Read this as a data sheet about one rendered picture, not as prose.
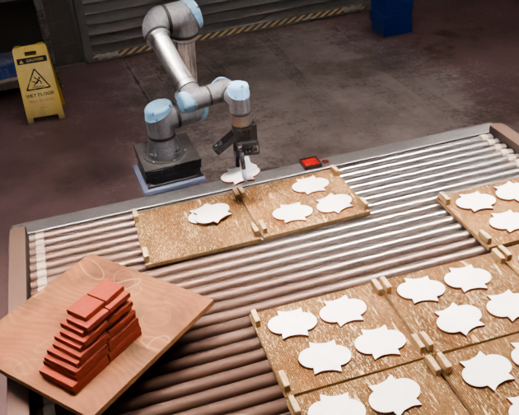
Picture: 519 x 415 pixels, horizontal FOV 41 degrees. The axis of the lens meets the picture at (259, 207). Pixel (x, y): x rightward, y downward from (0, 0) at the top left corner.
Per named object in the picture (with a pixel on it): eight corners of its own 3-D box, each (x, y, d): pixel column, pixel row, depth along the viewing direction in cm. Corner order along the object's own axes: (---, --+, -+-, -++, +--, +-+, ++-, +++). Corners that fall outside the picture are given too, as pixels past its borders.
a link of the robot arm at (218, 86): (199, 81, 251) (212, 90, 243) (227, 72, 256) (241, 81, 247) (203, 100, 256) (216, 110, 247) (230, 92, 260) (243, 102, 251)
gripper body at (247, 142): (259, 156, 254) (258, 125, 247) (237, 160, 252) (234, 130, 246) (254, 146, 260) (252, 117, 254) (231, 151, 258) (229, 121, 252)
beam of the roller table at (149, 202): (15, 238, 272) (11, 225, 269) (488, 133, 315) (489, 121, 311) (15, 249, 265) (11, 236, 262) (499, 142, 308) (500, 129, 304)
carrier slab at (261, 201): (236, 193, 275) (236, 190, 274) (334, 171, 283) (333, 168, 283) (264, 240, 246) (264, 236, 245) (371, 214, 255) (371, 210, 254)
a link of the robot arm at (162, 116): (142, 130, 296) (137, 101, 288) (171, 121, 301) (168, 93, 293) (153, 142, 288) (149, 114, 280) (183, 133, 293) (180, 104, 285)
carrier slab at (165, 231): (133, 216, 266) (132, 213, 265) (236, 194, 274) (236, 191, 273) (146, 268, 237) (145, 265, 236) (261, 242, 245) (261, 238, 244)
